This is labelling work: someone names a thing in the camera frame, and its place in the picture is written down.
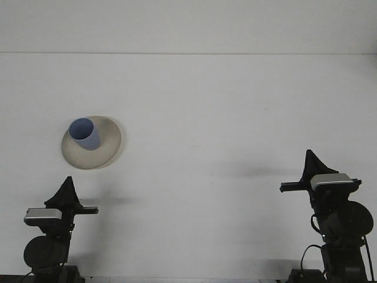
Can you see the pale blue cup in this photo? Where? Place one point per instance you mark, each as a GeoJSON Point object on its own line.
{"type": "Point", "coordinates": [87, 135]}

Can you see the pale round plate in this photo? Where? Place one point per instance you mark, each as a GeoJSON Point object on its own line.
{"type": "Point", "coordinates": [109, 147]}

